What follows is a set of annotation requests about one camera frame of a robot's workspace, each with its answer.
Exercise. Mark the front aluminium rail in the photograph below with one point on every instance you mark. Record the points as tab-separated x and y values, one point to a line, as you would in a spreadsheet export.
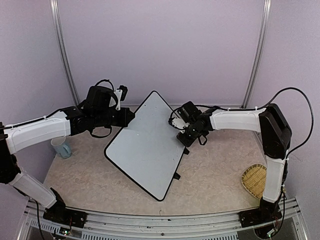
229	225

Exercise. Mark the woven bamboo tray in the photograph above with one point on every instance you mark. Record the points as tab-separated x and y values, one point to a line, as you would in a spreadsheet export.
253	180

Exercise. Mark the right aluminium corner post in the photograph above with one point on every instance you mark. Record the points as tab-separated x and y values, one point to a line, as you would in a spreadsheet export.
258	52

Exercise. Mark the left aluminium corner post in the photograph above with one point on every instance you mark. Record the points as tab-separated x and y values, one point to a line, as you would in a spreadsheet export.
55	12

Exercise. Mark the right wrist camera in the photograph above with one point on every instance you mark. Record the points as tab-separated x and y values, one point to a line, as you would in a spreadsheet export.
178	124

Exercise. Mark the aluminium corner post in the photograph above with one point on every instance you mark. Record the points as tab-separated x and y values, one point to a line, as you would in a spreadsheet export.
55	12
258	52

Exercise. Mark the white whiteboard black frame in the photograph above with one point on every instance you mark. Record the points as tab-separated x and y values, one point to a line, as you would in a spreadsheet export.
147	151

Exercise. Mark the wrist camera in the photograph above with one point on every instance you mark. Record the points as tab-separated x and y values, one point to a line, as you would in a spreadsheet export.
120	94
178	124

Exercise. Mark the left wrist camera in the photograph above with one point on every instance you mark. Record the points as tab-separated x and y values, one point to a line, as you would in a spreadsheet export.
120	94

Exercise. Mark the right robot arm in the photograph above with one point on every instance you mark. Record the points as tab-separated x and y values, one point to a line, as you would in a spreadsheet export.
275	133

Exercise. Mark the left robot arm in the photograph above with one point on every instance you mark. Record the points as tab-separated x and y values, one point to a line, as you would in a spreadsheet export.
68	121

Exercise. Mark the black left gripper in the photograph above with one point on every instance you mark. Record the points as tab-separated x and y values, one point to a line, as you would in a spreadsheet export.
125	121

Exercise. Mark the black whiteboard stand foot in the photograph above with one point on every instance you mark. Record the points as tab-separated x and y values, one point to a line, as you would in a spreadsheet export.
176	176
186	151

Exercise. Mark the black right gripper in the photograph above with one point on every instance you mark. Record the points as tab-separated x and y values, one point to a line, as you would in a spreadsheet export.
186	142

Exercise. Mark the light blue mug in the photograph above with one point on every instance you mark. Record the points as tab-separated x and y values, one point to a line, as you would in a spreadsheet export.
61	147

